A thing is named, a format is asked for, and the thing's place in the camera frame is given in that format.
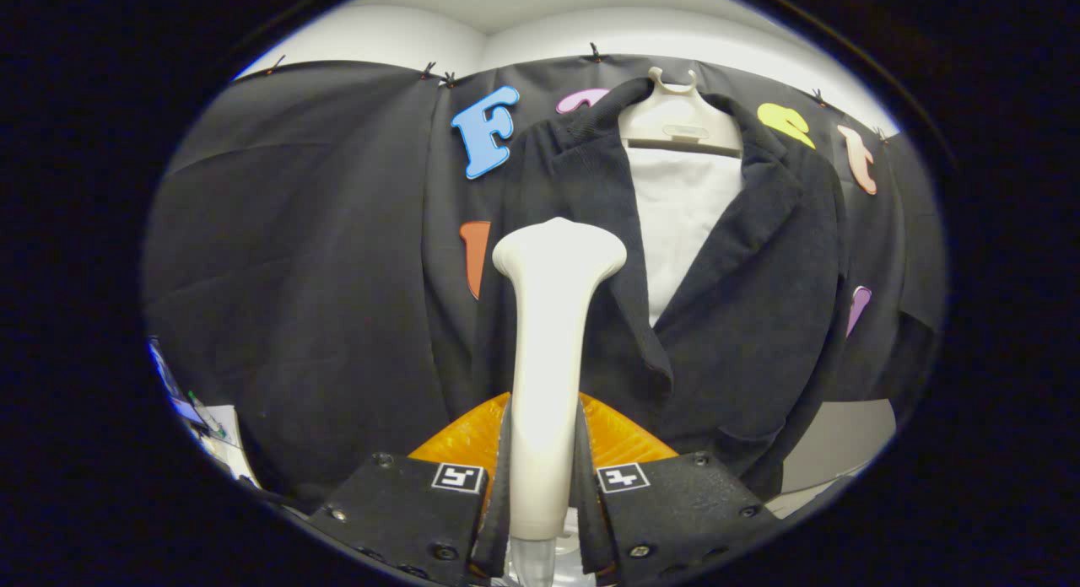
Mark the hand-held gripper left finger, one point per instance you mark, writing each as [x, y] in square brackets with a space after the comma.
[405, 511]

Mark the blue lit screen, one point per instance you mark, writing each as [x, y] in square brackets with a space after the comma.
[173, 389]

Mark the black suit jacket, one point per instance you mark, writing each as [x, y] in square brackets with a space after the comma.
[751, 317]

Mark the white garment steamer head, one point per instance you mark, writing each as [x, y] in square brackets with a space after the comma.
[548, 359]

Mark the black backdrop cloth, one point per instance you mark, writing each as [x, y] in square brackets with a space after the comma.
[304, 258]

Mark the white fabric hanger board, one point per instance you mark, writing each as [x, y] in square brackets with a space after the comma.
[683, 224]

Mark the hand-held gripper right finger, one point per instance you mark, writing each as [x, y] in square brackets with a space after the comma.
[675, 511]

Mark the grey and beige cabinet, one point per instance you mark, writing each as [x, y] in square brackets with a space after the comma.
[844, 444]

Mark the white paper sheets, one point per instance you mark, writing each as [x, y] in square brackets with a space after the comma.
[229, 444]

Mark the cream plastic hanger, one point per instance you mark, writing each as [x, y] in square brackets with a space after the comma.
[679, 115]

